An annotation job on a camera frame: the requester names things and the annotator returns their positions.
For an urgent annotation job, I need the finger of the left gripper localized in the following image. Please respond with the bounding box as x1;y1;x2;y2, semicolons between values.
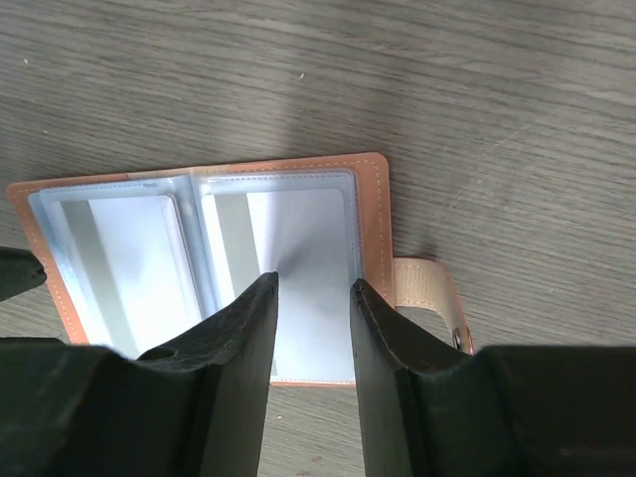
0;246;47;302

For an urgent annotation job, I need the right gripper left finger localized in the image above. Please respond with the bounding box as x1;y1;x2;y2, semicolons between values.
1;272;278;476

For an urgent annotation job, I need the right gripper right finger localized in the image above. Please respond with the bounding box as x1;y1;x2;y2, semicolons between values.
350;279;635;476

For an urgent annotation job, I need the tan leather card holder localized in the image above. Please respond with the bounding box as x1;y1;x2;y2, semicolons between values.
7;153;473;387

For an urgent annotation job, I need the white card with black stripe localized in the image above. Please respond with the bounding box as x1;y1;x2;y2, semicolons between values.
202;189;358;383

